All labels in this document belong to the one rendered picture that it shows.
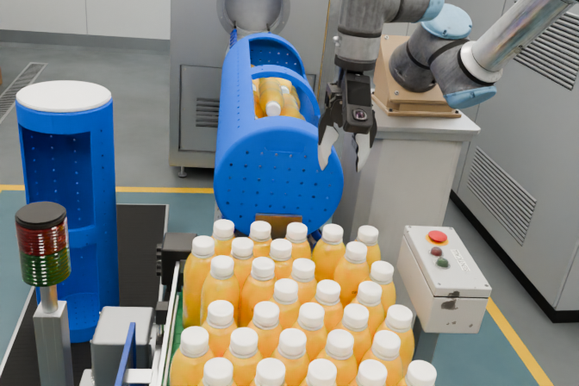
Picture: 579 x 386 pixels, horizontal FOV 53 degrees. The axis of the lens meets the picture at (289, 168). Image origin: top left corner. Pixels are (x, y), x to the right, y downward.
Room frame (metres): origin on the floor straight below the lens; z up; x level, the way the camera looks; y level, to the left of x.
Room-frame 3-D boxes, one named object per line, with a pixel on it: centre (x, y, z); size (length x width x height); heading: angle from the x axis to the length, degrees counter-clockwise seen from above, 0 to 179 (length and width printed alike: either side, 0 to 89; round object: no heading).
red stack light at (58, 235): (0.65, 0.32, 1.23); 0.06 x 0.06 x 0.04
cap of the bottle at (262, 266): (0.83, 0.03, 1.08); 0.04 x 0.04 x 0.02
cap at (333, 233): (0.97, -0.10, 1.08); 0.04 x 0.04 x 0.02
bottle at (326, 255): (0.97, -0.10, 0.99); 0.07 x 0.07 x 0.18
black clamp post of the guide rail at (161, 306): (0.83, 0.20, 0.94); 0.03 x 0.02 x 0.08; 7
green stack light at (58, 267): (0.65, 0.32, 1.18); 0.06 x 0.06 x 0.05
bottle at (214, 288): (0.82, 0.10, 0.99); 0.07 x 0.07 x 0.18
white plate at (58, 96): (1.71, 0.72, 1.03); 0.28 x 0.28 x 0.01
